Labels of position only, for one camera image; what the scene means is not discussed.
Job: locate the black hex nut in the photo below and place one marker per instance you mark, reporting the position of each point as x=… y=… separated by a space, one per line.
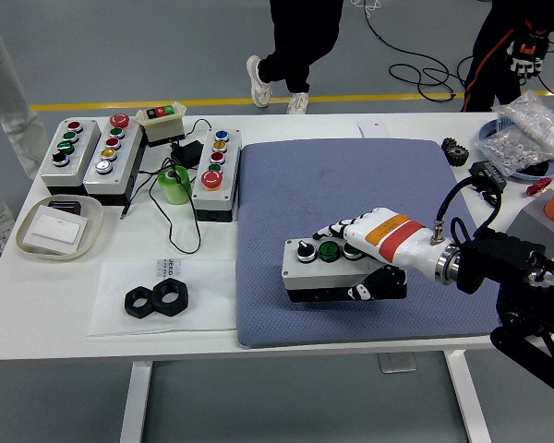
x=168 y=309
x=129 y=307

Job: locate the blue-grey textured mat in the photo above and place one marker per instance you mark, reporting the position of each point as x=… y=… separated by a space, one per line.
x=314 y=184

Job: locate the white card with red mark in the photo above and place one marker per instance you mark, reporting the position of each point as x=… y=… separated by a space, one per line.
x=371 y=129

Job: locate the black orange data glove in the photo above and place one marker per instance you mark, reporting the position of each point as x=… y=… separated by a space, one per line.
x=528 y=55

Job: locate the black object on plate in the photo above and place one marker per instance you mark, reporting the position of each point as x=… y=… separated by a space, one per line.
x=535 y=170

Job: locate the grey wedge block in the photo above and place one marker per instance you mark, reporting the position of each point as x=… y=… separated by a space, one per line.
x=531 y=221

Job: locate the grey four-button control box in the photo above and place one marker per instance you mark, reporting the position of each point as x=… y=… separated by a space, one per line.
x=300 y=277
x=85 y=147

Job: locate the small black plug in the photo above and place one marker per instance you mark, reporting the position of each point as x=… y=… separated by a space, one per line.
x=488 y=199

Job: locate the white wall switch panel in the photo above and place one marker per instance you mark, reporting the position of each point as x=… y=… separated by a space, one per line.
x=55 y=228

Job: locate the grey five-button control box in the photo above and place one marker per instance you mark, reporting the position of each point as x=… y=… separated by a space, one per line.
x=122 y=161
x=203 y=198

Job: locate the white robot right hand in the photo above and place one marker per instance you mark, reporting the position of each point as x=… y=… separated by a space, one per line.
x=397 y=244

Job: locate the cream plastic tray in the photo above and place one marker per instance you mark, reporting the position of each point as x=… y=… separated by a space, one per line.
x=92 y=231

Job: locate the black module with green terminals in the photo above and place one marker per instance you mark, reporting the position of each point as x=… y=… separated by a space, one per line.
x=491 y=173

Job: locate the black gear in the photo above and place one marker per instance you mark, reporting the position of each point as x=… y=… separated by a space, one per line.
x=457 y=154

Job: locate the small red clip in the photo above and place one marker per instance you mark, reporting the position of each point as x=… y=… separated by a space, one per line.
x=538 y=185

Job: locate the bag of metal washers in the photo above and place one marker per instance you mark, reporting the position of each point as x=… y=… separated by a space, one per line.
x=508 y=152

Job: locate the white printed plastic bag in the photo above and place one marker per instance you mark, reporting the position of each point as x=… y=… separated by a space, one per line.
x=111 y=286

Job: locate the cream three-button switch box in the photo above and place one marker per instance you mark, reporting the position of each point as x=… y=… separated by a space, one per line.
x=164 y=129

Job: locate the white table leg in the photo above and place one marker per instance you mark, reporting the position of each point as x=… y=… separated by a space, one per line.
x=466 y=397
x=136 y=406

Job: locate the grey under-table bracket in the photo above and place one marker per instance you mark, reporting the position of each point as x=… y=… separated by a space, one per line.
x=397 y=363

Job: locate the green film roll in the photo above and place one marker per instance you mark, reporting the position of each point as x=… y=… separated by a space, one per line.
x=177 y=189

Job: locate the dark brown switch block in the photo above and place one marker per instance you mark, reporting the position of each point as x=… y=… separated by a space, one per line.
x=64 y=206

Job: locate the black power adapter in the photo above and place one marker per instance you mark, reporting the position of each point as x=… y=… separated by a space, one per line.
x=189 y=152

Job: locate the bag of white plastic parts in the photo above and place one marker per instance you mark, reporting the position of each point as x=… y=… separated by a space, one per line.
x=535 y=120

